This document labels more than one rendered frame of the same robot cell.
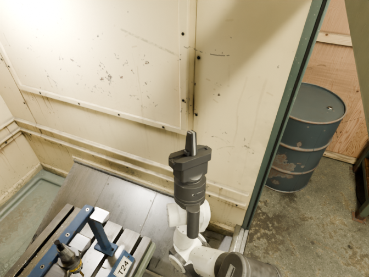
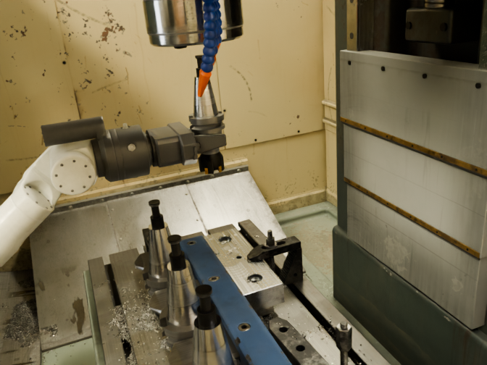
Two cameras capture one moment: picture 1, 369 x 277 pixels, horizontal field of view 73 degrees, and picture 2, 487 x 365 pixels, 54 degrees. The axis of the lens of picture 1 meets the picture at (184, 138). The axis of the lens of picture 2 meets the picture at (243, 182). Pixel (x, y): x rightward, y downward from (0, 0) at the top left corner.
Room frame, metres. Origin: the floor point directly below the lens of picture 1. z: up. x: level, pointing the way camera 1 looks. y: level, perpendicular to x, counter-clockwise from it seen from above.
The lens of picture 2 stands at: (0.63, 0.16, 1.57)
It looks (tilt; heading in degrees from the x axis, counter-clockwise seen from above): 22 degrees down; 138
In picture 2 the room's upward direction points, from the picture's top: 5 degrees counter-clockwise
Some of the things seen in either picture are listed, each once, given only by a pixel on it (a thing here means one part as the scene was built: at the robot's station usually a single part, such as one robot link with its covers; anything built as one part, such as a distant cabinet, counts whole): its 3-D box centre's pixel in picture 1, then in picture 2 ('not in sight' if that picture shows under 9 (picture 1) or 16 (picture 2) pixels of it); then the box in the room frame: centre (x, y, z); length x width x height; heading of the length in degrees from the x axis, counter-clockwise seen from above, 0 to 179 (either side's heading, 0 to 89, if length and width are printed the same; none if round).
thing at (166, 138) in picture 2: not in sight; (154, 146); (-0.06, 0.59, 1.33); 0.13 x 0.12 x 0.10; 157
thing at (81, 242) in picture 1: (80, 243); not in sight; (0.38, 0.35, 1.21); 0.07 x 0.05 x 0.01; 67
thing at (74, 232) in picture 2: not in sight; (168, 252); (-0.64, 0.93, 0.75); 0.89 x 0.67 x 0.26; 67
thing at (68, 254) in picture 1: (64, 252); (211, 350); (0.33, 0.37, 1.26); 0.04 x 0.04 x 0.07
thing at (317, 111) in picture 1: (291, 139); not in sight; (1.73, -1.00, 0.44); 0.60 x 0.60 x 0.88
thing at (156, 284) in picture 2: not in sight; (167, 277); (0.13, 0.46, 1.21); 0.06 x 0.06 x 0.03
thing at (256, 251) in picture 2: not in sight; (274, 257); (-0.06, 0.87, 0.97); 0.13 x 0.03 x 0.15; 67
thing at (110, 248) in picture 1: (98, 231); not in sight; (0.51, 0.36, 1.05); 0.10 x 0.05 x 0.30; 67
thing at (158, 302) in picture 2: not in sight; (176, 298); (0.18, 0.43, 1.21); 0.07 x 0.05 x 0.01; 67
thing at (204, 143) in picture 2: not in sight; (209, 143); (0.01, 0.66, 1.33); 0.06 x 0.02 x 0.03; 67
